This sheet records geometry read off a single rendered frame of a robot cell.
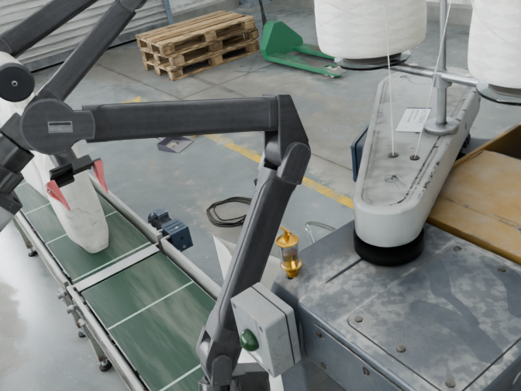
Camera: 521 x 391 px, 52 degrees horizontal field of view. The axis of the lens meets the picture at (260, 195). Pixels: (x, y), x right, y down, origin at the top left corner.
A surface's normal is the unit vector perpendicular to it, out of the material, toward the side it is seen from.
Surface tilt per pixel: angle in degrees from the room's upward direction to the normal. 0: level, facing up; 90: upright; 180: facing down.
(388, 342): 0
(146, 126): 78
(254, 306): 0
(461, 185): 0
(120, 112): 74
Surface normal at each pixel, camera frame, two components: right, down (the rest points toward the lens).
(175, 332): -0.15, -0.85
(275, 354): 0.58, 0.33
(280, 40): 0.52, 0.11
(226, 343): 0.31, 0.16
